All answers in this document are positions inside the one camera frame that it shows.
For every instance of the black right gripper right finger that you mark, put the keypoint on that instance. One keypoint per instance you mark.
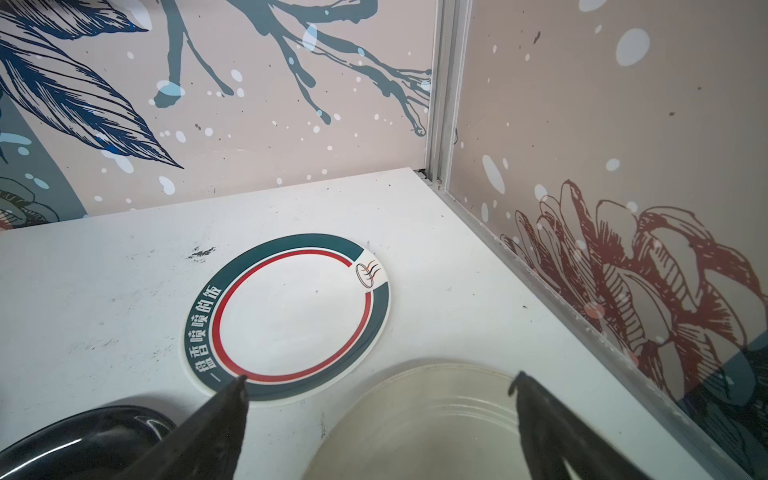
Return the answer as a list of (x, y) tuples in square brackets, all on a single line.
[(557, 444)]

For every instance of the black plate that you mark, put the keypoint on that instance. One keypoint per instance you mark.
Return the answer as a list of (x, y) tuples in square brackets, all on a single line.
[(95, 444)]

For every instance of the green red rimmed plate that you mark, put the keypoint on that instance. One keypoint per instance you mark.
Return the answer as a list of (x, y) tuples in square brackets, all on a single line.
[(292, 316)]

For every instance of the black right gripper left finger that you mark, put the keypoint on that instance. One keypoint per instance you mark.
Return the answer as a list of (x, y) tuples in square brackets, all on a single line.
[(206, 446)]

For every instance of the cream bear plate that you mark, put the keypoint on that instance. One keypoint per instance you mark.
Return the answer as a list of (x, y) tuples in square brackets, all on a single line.
[(441, 421)]

